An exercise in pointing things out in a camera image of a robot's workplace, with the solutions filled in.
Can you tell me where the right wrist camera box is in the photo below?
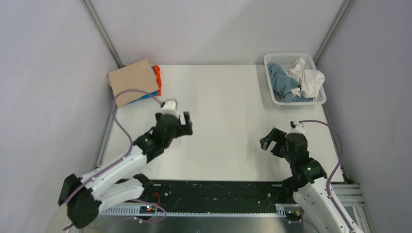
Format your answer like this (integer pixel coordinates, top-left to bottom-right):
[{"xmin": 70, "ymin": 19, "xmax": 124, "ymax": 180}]
[{"xmin": 288, "ymin": 120, "xmax": 306, "ymax": 134}]

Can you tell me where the right controller board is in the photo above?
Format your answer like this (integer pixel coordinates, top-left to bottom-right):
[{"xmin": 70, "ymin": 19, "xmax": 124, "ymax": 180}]
[{"xmin": 285, "ymin": 211, "xmax": 303, "ymax": 223}]

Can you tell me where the purple cable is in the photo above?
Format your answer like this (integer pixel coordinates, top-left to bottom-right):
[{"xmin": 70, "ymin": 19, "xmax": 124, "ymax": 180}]
[
  {"xmin": 298, "ymin": 119, "xmax": 355, "ymax": 233},
  {"xmin": 63, "ymin": 89, "xmax": 165, "ymax": 232}
]

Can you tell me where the left corner aluminium post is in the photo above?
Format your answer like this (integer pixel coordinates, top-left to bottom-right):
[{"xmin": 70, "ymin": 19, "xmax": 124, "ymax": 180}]
[{"xmin": 81, "ymin": 0, "xmax": 124, "ymax": 68}]

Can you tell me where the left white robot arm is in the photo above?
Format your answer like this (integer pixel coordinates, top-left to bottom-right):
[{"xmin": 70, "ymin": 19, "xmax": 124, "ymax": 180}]
[{"xmin": 58, "ymin": 112, "xmax": 193, "ymax": 229}]

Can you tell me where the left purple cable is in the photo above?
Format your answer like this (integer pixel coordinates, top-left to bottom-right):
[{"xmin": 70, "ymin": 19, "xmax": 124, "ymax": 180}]
[{"xmin": 63, "ymin": 89, "xmax": 165, "ymax": 232}]

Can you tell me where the beige t shirt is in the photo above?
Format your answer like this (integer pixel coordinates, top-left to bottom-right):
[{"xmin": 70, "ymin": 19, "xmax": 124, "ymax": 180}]
[{"xmin": 108, "ymin": 58, "xmax": 160, "ymax": 107}]

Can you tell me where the folded blue t shirt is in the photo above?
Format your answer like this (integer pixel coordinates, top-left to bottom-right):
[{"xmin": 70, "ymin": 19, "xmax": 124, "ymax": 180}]
[{"xmin": 129, "ymin": 89, "xmax": 161, "ymax": 103}]

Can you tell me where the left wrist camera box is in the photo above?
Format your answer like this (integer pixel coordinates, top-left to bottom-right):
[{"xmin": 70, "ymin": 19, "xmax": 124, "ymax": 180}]
[{"xmin": 160, "ymin": 99, "xmax": 179, "ymax": 118}]

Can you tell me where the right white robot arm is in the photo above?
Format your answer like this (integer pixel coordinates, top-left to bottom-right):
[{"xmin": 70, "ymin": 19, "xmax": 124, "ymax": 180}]
[{"xmin": 259, "ymin": 128, "xmax": 363, "ymax": 233}]

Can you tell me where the folded orange t shirt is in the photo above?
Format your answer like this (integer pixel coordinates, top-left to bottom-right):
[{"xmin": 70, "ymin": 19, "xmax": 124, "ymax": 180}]
[{"xmin": 152, "ymin": 65, "xmax": 162, "ymax": 96}]

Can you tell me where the white t shirt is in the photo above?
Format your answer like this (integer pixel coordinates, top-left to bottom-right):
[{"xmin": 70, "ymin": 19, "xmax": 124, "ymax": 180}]
[{"xmin": 286, "ymin": 58, "xmax": 325, "ymax": 99}]

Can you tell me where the controller board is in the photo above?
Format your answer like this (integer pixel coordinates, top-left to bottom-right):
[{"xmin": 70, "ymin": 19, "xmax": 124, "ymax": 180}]
[
  {"xmin": 285, "ymin": 211, "xmax": 303, "ymax": 223},
  {"xmin": 139, "ymin": 205, "xmax": 156, "ymax": 214}
]

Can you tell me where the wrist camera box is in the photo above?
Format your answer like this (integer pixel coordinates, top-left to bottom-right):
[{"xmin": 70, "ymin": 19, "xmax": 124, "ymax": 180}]
[
  {"xmin": 160, "ymin": 99, "xmax": 179, "ymax": 118},
  {"xmin": 288, "ymin": 120, "xmax": 306, "ymax": 134}
]

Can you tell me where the right corner aluminium post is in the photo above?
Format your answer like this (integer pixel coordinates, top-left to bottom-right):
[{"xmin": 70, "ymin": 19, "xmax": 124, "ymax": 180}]
[{"xmin": 313, "ymin": 0, "xmax": 355, "ymax": 65}]

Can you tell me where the corner aluminium post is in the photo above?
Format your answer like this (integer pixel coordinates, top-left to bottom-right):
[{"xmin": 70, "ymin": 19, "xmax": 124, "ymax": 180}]
[
  {"xmin": 313, "ymin": 0, "xmax": 355, "ymax": 65},
  {"xmin": 81, "ymin": 0, "xmax": 124, "ymax": 68}
]

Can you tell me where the grey blue t shirt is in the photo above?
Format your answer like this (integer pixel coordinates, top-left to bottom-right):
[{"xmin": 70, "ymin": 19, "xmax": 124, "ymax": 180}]
[{"xmin": 267, "ymin": 63, "xmax": 313, "ymax": 103}]

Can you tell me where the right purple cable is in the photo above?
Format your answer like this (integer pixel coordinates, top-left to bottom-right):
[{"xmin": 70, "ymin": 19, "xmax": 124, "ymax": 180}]
[{"xmin": 298, "ymin": 119, "xmax": 355, "ymax": 233}]

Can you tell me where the left controller board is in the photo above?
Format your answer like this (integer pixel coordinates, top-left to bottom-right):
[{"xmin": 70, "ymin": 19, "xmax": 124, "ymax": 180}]
[{"xmin": 139, "ymin": 205, "xmax": 156, "ymax": 214}]

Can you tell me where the aluminium frame rail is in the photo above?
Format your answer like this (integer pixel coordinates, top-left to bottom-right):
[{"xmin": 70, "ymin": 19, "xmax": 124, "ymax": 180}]
[{"xmin": 99, "ymin": 180, "xmax": 366, "ymax": 217}]

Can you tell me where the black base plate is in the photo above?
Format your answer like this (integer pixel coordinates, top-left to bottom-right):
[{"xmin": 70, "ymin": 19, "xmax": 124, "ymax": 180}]
[{"xmin": 139, "ymin": 180, "xmax": 296, "ymax": 214}]

